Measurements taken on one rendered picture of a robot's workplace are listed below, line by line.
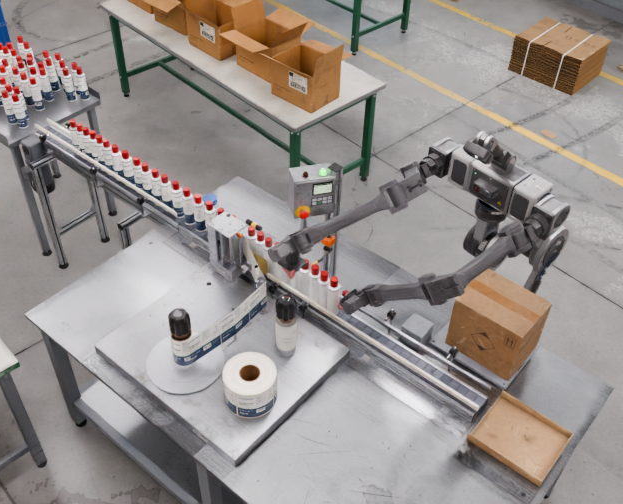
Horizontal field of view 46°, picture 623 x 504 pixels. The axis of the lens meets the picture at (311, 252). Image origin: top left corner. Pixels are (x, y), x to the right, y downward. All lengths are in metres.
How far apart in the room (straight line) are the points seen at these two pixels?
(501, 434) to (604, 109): 4.12
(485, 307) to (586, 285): 1.97
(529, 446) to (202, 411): 1.23
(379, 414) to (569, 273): 2.30
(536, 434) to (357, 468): 0.70
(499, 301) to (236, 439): 1.14
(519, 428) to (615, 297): 2.02
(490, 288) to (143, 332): 1.42
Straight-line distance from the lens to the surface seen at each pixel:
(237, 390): 2.69
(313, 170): 2.87
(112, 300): 3.32
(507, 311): 2.92
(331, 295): 3.01
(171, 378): 2.91
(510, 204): 2.89
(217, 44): 5.02
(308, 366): 2.93
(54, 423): 4.01
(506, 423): 2.95
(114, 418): 3.68
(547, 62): 6.67
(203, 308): 3.15
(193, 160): 5.46
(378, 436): 2.82
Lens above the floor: 3.20
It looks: 43 degrees down
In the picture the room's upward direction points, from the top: 2 degrees clockwise
